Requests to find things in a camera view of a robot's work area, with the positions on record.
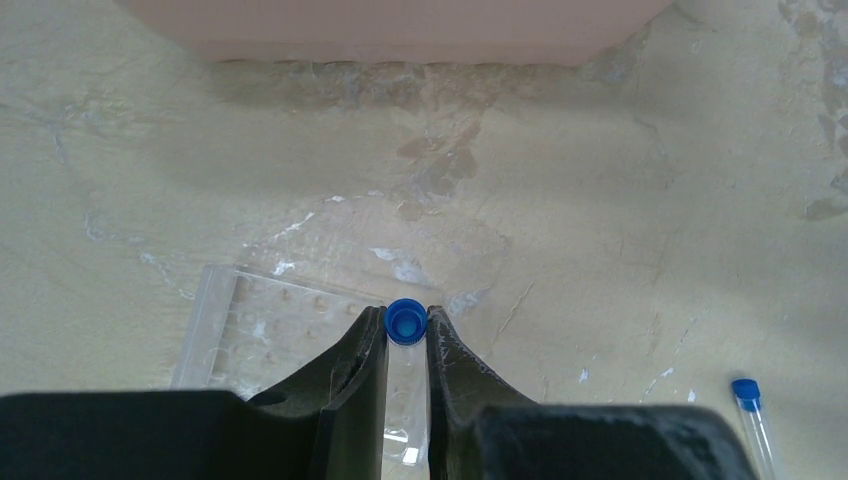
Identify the clear well plate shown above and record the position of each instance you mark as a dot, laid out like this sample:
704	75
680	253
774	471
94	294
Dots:
247	330

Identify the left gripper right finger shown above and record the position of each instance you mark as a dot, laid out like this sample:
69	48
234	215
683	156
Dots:
483	428

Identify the blue capped test tube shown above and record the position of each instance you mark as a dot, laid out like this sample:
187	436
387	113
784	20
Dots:
406	425
749	401

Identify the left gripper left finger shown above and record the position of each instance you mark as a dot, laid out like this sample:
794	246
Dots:
324	421

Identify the pink plastic bin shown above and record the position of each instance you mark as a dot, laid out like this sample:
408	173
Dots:
558	32

